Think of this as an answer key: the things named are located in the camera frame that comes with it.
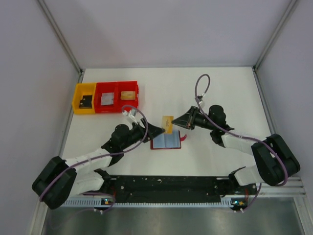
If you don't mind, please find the red leather card holder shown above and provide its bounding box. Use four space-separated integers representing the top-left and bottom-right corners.
150 130 187 150

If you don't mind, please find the gold credit card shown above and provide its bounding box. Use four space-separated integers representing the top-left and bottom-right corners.
161 116 174 134

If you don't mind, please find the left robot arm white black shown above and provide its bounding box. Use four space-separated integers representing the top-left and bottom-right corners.
32 123 165 210

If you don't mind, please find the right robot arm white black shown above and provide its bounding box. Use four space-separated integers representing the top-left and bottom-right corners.
172 105 300 186

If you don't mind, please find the gold card in bin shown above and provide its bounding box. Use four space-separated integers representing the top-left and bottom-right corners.
120 91 136 100

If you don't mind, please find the silver card in bin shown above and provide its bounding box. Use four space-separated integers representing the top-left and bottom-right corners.
100 93 114 106

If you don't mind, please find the red plastic bin right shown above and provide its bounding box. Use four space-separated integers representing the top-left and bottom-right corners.
117 81 139 112

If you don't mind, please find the red plastic bin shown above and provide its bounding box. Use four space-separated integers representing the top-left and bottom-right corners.
117 81 139 112
94 82 118 114

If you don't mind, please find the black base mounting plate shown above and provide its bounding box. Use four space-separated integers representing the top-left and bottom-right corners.
99 175 257 203

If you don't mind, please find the red plastic bin middle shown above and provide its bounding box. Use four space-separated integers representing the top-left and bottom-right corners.
94 82 118 114

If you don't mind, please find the yellow plastic bin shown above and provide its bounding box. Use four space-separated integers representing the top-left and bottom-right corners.
72 83 96 115

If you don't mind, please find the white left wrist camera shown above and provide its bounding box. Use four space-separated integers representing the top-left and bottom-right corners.
122 109 137 124

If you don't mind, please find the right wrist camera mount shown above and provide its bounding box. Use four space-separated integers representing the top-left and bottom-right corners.
195 95 205 108

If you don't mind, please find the aluminium right frame post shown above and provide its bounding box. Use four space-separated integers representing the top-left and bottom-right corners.
253 0 300 71

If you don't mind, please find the aluminium frame post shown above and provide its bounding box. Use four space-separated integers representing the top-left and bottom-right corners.
253 0 300 71
36 0 83 75

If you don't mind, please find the white slotted cable duct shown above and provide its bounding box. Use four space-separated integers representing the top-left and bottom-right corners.
61 197 246 208

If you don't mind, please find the aluminium front frame rail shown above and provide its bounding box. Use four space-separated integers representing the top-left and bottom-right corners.
39 177 306 196

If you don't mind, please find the aluminium left frame post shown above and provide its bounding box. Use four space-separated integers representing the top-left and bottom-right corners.
36 0 83 75

